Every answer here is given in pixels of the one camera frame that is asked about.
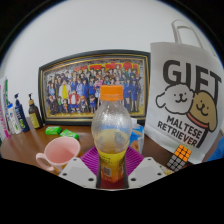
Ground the dark blue pump bottle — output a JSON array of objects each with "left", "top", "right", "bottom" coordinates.
[{"left": 13, "top": 92, "right": 31, "bottom": 134}]

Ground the pink mug with orange prints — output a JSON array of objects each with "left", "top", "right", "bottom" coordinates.
[{"left": 35, "top": 136, "right": 82, "bottom": 173}]

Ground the white printed gift bag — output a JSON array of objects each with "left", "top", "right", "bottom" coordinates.
[{"left": 143, "top": 19, "right": 224, "bottom": 165}]

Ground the colourful puzzle cube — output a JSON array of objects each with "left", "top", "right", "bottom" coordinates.
[{"left": 165, "top": 144, "right": 193, "bottom": 173}]

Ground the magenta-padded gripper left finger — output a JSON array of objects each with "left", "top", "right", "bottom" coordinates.
[{"left": 58, "top": 146, "right": 101, "bottom": 189}]

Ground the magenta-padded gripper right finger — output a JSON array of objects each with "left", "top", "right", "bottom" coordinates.
[{"left": 123, "top": 146, "right": 167, "bottom": 189}]

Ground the framed group picture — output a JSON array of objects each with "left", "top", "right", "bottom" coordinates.
[{"left": 37, "top": 49, "right": 152, "bottom": 127}]

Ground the brown pump bottle yellow label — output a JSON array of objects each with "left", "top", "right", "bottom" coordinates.
[{"left": 27, "top": 92, "right": 44, "bottom": 130}]

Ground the orange-capped juice bottle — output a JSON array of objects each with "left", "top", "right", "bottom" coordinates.
[{"left": 90, "top": 84, "right": 133, "bottom": 184}]

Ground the flat round red coaster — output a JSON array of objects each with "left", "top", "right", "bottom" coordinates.
[{"left": 99, "top": 179, "right": 128, "bottom": 190}]

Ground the blue detergent bottle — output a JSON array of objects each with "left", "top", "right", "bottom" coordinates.
[{"left": 209, "top": 136, "right": 224, "bottom": 163}]

